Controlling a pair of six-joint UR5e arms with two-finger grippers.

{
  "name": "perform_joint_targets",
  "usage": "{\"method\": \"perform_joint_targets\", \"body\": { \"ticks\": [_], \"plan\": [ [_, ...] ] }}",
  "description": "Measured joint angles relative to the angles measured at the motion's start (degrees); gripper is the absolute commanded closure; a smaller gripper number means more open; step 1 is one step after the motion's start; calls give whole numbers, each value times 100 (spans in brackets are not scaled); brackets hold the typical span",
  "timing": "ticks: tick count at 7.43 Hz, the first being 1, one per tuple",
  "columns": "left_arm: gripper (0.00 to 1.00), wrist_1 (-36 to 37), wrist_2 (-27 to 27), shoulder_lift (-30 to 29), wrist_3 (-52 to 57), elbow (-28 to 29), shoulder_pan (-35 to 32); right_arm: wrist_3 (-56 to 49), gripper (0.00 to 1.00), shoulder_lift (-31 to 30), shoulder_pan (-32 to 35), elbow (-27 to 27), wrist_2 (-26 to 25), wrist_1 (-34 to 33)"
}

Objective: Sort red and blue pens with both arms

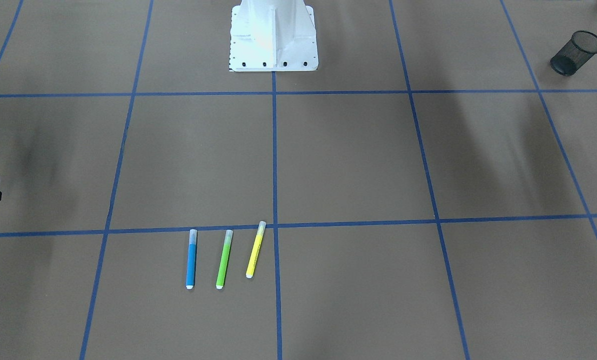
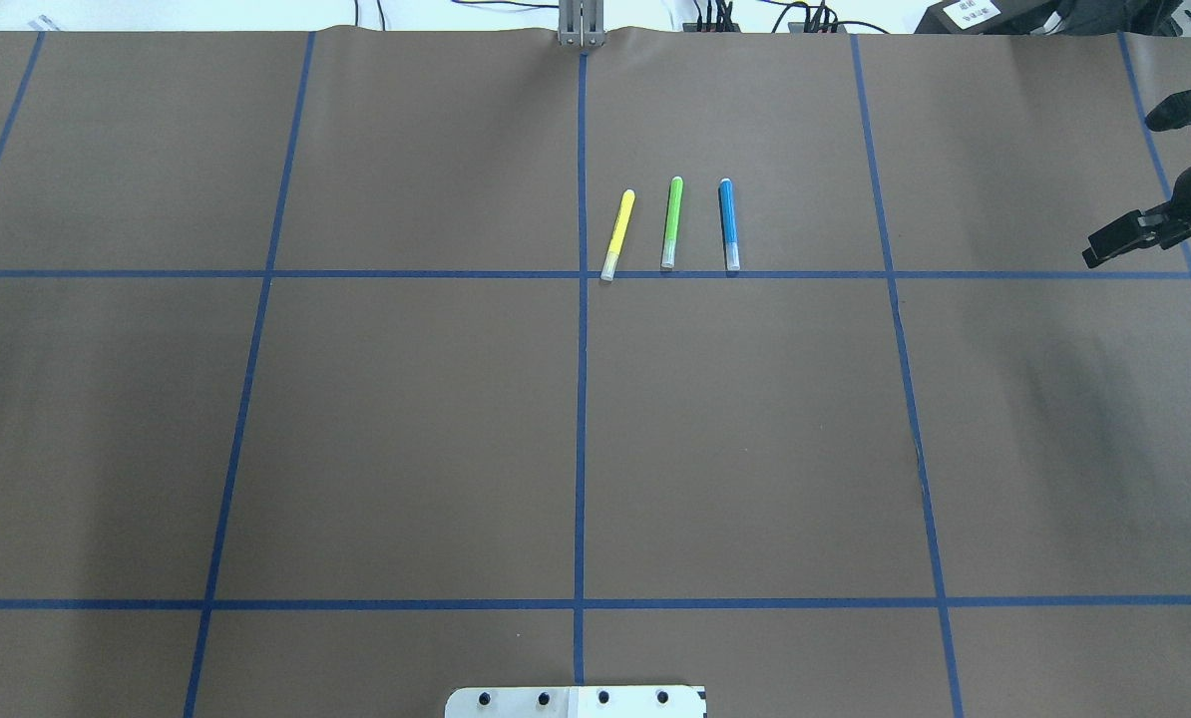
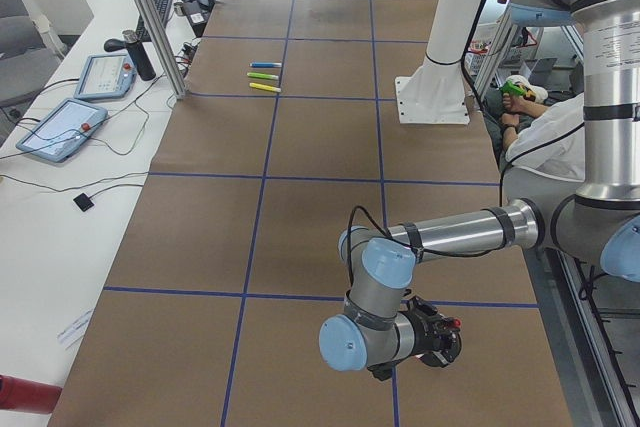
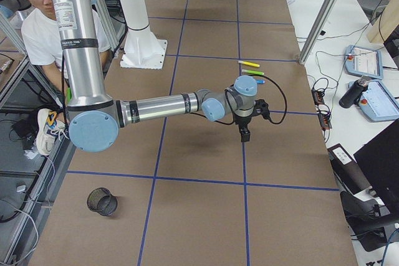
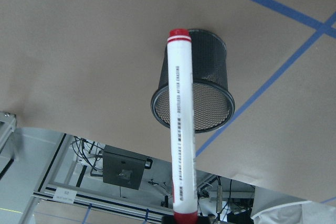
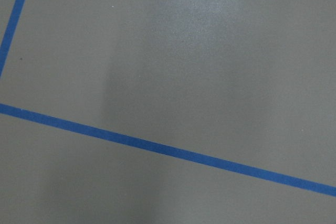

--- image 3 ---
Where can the teach pendant far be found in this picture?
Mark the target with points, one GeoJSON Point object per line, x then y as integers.
{"type": "Point", "coordinates": [105, 77]}

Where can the black mesh pen cup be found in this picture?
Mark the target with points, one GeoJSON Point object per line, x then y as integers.
{"type": "Point", "coordinates": [443, 346]}

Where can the teach pendant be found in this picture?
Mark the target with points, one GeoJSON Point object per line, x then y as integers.
{"type": "Point", "coordinates": [62, 132]}
{"type": "Point", "coordinates": [105, 77]}

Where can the black water bottle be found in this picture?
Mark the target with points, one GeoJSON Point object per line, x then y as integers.
{"type": "Point", "coordinates": [138, 55]}

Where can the small black square pad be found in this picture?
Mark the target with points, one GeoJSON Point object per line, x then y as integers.
{"type": "Point", "coordinates": [83, 202]}

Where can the yellow marker pen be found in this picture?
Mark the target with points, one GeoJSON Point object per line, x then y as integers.
{"type": "Point", "coordinates": [264, 87]}

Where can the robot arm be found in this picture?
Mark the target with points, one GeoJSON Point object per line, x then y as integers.
{"type": "Point", "coordinates": [596, 221]}

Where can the red fire extinguisher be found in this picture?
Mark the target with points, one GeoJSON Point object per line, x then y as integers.
{"type": "Point", "coordinates": [28, 396]}

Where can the teach pendant near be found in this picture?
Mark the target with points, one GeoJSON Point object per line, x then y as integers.
{"type": "Point", "coordinates": [62, 132]}

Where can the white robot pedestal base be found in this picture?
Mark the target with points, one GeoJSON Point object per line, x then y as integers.
{"type": "Point", "coordinates": [435, 93]}

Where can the aluminium frame post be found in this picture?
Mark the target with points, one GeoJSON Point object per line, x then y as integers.
{"type": "Point", "coordinates": [162, 46]}

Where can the seated person white shirt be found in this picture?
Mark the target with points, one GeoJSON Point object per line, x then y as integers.
{"type": "Point", "coordinates": [549, 139]}

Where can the blue marker pen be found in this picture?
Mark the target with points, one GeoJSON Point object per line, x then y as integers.
{"type": "Point", "coordinates": [266, 65]}

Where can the green marker pen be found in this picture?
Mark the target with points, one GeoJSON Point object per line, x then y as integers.
{"type": "Point", "coordinates": [263, 76]}

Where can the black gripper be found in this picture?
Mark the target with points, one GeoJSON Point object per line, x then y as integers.
{"type": "Point", "coordinates": [424, 339]}

